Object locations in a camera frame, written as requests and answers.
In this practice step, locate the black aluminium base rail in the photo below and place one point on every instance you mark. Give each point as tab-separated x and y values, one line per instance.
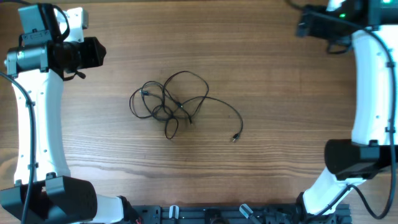
268	214

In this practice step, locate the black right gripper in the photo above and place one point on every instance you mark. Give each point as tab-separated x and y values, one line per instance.
306	23

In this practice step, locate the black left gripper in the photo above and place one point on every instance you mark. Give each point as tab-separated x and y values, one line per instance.
97	58

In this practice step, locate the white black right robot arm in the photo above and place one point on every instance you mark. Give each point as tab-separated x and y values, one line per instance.
369	29

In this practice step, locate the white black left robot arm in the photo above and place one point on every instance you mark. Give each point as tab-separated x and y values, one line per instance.
52	50

